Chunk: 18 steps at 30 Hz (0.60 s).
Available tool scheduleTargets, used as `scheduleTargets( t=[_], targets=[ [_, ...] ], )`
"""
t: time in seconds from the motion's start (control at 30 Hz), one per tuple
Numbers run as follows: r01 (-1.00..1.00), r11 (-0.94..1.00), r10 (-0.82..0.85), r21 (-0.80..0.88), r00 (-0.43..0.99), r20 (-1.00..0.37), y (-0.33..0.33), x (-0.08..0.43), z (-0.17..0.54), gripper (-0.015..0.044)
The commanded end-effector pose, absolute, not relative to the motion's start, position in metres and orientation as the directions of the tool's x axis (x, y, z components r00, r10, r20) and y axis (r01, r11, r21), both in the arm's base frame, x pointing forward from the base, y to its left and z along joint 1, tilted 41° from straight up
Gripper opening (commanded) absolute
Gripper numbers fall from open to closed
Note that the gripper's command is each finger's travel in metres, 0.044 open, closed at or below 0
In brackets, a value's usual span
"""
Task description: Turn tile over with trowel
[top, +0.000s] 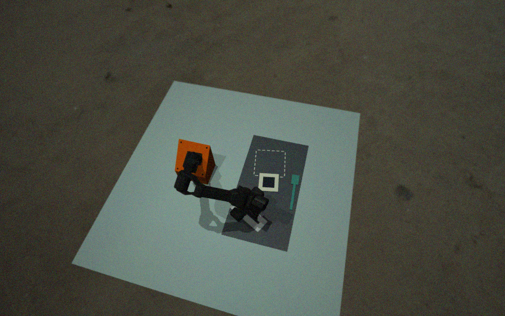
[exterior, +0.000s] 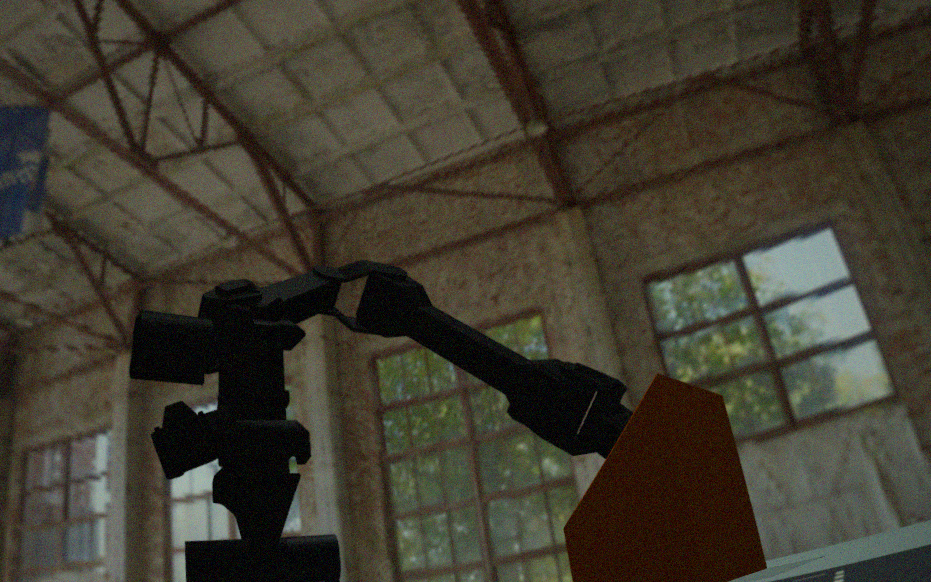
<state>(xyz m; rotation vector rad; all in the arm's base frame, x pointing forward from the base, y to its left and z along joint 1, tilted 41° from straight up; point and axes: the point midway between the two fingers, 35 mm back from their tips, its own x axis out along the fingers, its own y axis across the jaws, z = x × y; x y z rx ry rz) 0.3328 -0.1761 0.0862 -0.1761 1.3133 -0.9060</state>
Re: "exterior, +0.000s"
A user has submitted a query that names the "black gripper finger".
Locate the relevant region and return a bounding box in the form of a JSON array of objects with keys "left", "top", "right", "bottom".
[
  {"left": 220, "top": 473, "right": 301, "bottom": 572},
  {"left": 216, "top": 493, "right": 248, "bottom": 539}
]

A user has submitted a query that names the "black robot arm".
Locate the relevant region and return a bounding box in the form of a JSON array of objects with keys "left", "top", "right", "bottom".
[{"left": 129, "top": 260, "right": 634, "bottom": 480}]

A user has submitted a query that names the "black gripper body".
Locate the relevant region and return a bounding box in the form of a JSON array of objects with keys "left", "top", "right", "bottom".
[{"left": 212, "top": 376, "right": 311, "bottom": 503}]

